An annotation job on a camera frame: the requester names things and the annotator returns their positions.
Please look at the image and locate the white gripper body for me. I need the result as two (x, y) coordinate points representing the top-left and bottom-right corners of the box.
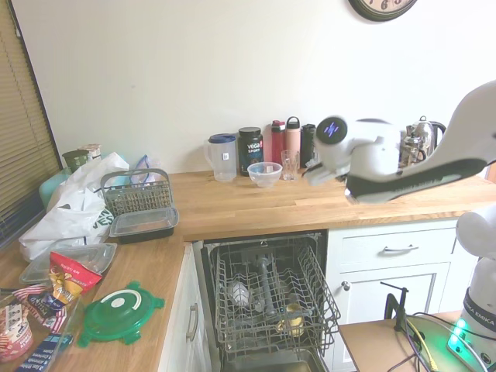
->
(301, 160), (352, 186)

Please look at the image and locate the open dishwasher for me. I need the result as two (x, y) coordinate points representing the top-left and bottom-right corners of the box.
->
(200, 229), (342, 372)

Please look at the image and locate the grey dishwasher cutlery basket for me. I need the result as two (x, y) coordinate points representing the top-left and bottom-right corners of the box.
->
(100, 167), (173, 219)

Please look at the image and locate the clear drinking glass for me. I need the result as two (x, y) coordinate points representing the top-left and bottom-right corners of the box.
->
(281, 149), (301, 181)

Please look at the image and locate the black water bottle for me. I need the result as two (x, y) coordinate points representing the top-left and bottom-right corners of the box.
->
(300, 123), (319, 169)

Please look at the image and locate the pink water bottle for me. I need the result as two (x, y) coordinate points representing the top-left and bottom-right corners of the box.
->
(285, 115), (302, 164)

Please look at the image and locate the red water bottle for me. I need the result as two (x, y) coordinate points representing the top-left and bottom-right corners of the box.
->
(270, 119), (287, 165)

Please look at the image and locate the clear plastic bowl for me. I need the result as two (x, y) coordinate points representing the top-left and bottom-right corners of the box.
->
(246, 161), (284, 188)

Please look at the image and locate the black Vega protein tub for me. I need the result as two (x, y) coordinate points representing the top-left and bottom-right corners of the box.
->
(237, 126), (265, 177)

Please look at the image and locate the glass french press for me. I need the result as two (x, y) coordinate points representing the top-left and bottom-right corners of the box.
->
(398, 133), (428, 168)

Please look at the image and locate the clear pitcher with blue lid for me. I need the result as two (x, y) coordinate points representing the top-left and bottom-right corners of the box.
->
(203, 133), (237, 183)

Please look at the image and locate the silver electric kettle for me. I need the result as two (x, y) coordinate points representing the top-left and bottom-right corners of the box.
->
(405, 115), (447, 158)

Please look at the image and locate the clear glass in rack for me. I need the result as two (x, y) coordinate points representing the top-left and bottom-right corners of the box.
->
(227, 281), (253, 309)

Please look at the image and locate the yellow cup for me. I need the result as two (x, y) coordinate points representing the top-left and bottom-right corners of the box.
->
(276, 302), (305, 337)

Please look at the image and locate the black clamp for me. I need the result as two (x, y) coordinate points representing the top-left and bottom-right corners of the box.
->
(379, 281), (410, 332)

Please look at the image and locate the clear zip bag blue seal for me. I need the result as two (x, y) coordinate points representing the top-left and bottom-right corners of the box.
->
(129, 154), (162, 184)

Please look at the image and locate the wooden mounting board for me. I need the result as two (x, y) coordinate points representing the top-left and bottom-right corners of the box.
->
(339, 309), (466, 372)

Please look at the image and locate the black takeout container clear lid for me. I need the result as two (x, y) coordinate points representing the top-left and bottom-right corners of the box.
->
(108, 206), (180, 245)

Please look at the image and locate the white yoghurt tub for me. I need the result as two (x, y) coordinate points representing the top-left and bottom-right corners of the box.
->
(76, 143), (103, 162)

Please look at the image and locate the clear plastic takeout container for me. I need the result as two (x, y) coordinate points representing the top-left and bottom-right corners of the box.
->
(18, 242), (119, 287)

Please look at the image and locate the green round container lid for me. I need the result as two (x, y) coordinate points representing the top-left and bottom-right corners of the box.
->
(76, 281), (167, 349)

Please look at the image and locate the dark green tub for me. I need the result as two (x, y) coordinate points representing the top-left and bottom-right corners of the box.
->
(61, 150), (91, 174)

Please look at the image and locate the white plastic shopping bag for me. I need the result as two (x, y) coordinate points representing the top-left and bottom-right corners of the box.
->
(18, 151), (130, 263)

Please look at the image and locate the teal plastic container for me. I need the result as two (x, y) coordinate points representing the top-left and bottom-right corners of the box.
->
(38, 167), (73, 212)

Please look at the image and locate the red snack bag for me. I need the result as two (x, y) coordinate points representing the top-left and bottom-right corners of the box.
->
(47, 250), (103, 308)

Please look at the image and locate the beige window blind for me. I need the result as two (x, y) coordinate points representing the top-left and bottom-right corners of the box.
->
(0, 0), (63, 249)

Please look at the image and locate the striped snack packet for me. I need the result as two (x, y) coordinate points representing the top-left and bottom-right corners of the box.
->
(12, 283), (69, 334)

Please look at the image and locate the glass baking dish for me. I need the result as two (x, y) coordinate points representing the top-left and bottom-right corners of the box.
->
(0, 286), (84, 372)

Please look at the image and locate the blue snack box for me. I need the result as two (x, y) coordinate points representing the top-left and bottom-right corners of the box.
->
(17, 333), (74, 372)

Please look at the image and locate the pink snack cup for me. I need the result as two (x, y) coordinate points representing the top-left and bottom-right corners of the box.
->
(0, 304), (35, 363)

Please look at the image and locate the silver drawer handle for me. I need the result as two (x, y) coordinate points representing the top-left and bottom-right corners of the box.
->
(382, 243), (420, 253)

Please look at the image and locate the grey wire dishwasher rack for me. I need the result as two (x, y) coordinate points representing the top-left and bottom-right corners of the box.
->
(211, 236), (343, 356)

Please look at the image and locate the round black wall clock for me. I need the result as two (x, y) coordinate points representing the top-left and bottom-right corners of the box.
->
(348, 0), (419, 22)

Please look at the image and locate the yellow cable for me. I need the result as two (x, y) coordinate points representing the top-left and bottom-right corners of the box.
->
(405, 319), (439, 371)

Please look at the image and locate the silver cabinet bar handle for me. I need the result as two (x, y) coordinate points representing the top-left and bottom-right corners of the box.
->
(185, 302), (199, 343)

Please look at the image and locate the purple cable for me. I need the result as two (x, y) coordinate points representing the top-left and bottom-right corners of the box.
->
(381, 313), (496, 372)

